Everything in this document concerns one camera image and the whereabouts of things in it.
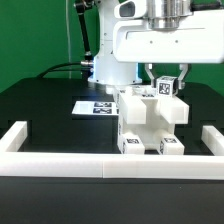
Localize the white chair seat piece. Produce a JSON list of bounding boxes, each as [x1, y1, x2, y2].
[[117, 116, 175, 151]]

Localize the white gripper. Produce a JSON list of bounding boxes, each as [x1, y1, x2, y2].
[[113, 0, 224, 90]]

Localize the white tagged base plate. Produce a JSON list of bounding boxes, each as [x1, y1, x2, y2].
[[72, 101, 118, 116]]

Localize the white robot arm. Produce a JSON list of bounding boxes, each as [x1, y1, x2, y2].
[[88, 0, 224, 89]]

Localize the black cable on table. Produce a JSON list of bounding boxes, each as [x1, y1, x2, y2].
[[36, 62, 93, 79]]

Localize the white U-shaped fence frame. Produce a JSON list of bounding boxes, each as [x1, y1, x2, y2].
[[0, 121, 224, 180]]

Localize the black hose behind robot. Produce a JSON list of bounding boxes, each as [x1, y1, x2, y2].
[[73, 0, 98, 68]]

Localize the white chair back piece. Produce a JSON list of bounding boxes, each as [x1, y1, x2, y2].
[[107, 85, 189, 124]]

